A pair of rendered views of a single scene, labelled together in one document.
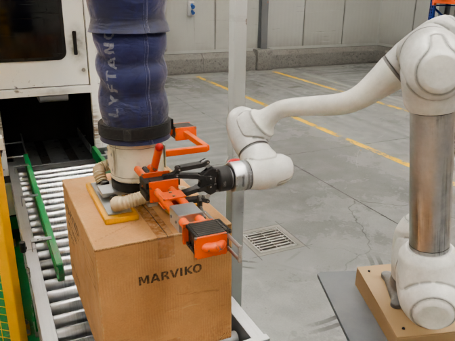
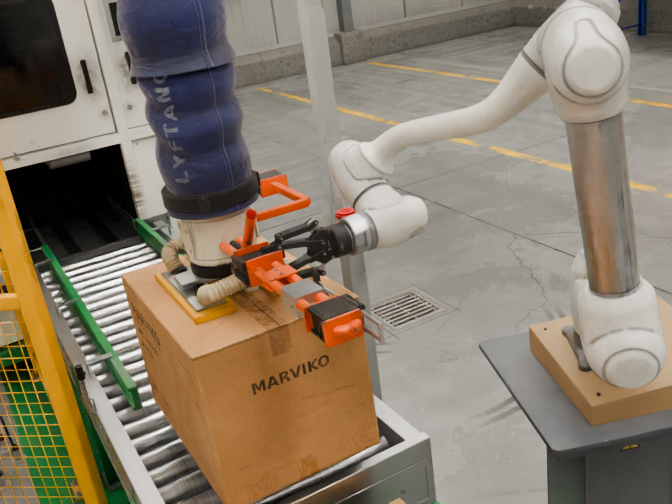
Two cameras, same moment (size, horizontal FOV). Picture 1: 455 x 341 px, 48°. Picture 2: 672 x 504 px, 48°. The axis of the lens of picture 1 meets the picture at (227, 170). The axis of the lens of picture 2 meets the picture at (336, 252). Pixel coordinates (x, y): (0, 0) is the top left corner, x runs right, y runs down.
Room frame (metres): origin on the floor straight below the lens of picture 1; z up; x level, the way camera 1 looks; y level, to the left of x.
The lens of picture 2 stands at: (-0.19, 0.04, 1.83)
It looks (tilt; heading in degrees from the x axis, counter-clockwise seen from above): 23 degrees down; 359
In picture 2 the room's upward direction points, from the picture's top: 8 degrees counter-clockwise
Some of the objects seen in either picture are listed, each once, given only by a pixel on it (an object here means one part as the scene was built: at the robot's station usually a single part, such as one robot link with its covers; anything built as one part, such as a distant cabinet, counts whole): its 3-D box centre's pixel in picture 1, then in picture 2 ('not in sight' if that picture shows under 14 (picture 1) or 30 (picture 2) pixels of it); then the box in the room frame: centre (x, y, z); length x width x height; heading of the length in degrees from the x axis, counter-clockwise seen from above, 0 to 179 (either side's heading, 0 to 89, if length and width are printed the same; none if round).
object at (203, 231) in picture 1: (204, 238); (332, 320); (0.99, 0.05, 1.21); 0.08 x 0.07 x 0.05; 24
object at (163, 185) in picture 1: (160, 185); (259, 263); (1.31, 0.19, 1.20); 0.10 x 0.08 x 0.06; 114
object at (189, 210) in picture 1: (185, 216); (303, 298); (1.12, 0.10, 1.20); 0.07 x 0.07 x 0.04; 24
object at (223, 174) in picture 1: (213, 179); (326, 243); (1.37, 0.04, 1.20); 0.09 x 0.07 x 0.08; 115
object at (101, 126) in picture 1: (135, 126); (211, 188); (1.55, 0.29, 1.31); 0.23 x 0.23 x 0.04
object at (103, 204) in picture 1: (110, 195); (191, 285); (1.50, 0.38, 1.09); 0.34 x 0.10 x 0.05; 24
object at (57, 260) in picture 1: (32, 203); (71, 312); (2.54, 1.07, 0.60); 1.60 x 0.10 x 0.09; 26
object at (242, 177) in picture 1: (236, 176); (355, 234); (1.40, -0.03, 1.20); 0.09 x 0.06 x 0.09; 25
